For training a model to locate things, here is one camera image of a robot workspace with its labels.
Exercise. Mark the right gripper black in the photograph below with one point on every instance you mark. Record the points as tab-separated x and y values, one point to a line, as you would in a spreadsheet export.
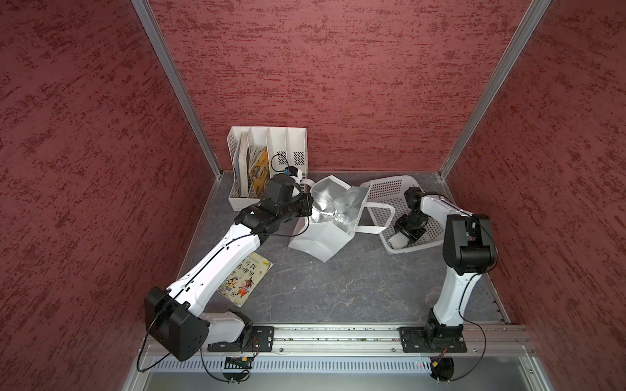
413	235

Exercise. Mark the white ice pack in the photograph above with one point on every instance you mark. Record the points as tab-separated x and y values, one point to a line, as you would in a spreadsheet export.
399	241

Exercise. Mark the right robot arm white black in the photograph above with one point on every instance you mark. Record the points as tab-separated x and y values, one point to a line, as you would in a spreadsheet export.
468	251

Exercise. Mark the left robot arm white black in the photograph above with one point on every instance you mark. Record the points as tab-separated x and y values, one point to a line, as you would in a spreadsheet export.
173	316

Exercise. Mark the white perforated plastic basket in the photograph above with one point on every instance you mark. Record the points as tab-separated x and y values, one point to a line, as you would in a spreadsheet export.
390	191

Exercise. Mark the yellow book in organizer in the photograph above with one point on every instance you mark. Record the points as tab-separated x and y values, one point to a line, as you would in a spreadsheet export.
258	174

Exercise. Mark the white desktop file organizer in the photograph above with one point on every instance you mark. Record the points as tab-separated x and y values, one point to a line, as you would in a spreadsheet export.
286	146

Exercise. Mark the white booklet in organizer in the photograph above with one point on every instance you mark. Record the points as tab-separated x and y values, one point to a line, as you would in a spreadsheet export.
241	165

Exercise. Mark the colourful children's book on table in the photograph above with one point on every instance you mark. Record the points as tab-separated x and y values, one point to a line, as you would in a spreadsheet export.
240	284

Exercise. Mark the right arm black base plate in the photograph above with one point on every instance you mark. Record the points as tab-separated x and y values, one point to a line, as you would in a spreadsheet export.
429	340

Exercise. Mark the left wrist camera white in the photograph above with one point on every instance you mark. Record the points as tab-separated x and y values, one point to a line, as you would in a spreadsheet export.
293	172

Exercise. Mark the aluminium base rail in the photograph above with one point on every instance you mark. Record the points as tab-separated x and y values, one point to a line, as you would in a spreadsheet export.
487	340

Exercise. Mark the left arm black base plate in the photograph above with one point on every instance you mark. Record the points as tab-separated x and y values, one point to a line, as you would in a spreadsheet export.
254	339

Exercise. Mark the right aluminium corner post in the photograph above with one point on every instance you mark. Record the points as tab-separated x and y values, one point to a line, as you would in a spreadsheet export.
527	26

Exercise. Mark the aluminium corner post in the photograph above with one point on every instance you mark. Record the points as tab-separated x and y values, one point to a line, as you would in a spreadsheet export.
158	42
527	26

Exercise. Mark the left aluminium corner post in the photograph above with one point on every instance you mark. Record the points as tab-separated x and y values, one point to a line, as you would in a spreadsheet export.
158	42

